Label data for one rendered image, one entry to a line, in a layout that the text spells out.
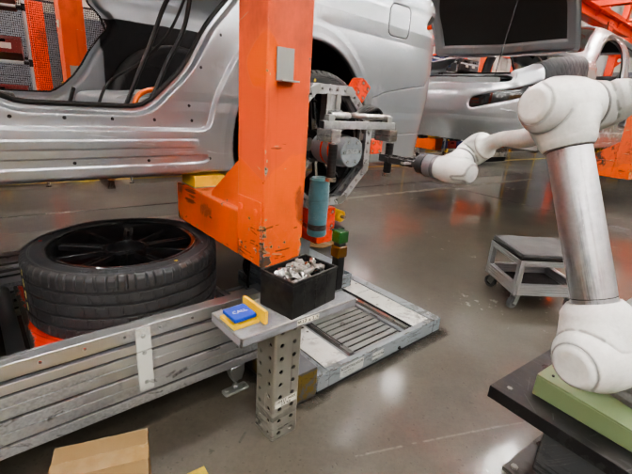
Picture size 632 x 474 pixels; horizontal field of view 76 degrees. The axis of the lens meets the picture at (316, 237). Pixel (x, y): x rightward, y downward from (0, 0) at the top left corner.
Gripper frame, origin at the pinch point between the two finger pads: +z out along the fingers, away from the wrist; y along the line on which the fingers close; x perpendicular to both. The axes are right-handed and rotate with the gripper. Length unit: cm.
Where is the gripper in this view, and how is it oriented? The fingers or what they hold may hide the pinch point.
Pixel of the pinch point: (387, 157)
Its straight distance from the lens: 187.2
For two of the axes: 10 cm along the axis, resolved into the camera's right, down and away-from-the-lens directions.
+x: 0.6, -9.5, -3.2
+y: 7.6, -1.6, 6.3
